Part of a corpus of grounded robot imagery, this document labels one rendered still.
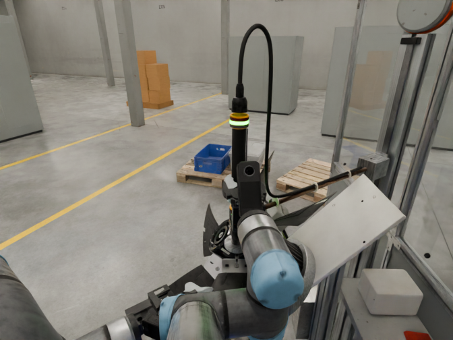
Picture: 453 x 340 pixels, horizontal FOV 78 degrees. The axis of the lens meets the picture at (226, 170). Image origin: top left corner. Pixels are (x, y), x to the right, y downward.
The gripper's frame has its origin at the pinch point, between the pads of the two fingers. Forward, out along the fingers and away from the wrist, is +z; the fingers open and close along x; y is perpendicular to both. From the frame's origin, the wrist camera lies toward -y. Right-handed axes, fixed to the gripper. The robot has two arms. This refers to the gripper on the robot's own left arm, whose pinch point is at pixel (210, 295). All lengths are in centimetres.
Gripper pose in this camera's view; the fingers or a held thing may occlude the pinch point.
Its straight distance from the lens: 80.0
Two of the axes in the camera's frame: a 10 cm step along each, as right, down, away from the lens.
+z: 8.2, -2.3, 5.3
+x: 0.5, 9.4, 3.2
